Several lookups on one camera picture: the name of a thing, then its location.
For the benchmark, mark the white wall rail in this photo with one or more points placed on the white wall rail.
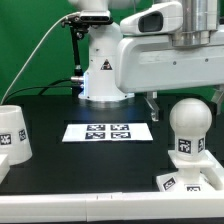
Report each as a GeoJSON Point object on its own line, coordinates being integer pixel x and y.
{"type": "Point", "coordinates": [110, 206]}
{"type": "Point", "coordinates": [215, 173]}

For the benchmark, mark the white right wall rail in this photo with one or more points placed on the white right wall rail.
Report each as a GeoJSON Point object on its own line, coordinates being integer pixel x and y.
{"type": "Point", "coordinates": [215, 173]}

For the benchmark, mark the white lamp bulb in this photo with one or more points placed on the white lamp bulb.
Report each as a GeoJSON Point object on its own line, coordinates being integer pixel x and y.
{"type": "Point", "coordinates": [190, 120]}

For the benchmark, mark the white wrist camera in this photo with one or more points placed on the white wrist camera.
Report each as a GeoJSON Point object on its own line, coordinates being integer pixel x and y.
{"type": "Point", "coordinates": [160, 18]}

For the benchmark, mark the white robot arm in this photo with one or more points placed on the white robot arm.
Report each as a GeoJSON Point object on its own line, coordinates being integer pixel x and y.
{"type": "Point", "coordinates": [173, 44]}

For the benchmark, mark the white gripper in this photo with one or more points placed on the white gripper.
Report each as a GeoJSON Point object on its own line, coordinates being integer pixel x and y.
{"type": "Point", "coordinates": [152, 63]}

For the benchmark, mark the white lamp base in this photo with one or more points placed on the white lamp base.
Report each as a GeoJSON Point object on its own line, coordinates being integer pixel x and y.
{"type": "Point", "coordinates": [188, 177]}

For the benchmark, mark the white left wall block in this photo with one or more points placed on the white left wall block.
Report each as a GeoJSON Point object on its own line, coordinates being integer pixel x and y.
{"type": "Point", "coordinates": [4, 166]}

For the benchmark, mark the grey camera on stand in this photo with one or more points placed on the grey camera on stand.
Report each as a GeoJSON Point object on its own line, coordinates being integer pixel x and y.
{"type": "Point", "coordinates": [95, 16]}

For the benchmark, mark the white front wall rail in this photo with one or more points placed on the white front wall rail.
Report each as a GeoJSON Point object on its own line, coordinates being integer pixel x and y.
{"type": "Point", "coordinates": [110, 206]}

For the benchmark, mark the white lamp shade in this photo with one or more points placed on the white lamp shade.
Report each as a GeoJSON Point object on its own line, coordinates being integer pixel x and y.
{"type": "Point", "coordinates": [14, 140]}

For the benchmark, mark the white marker sheet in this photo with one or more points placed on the white marker sheet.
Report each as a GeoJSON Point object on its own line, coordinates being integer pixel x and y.
{"type": "Point", "coordinates": [107, 132]}

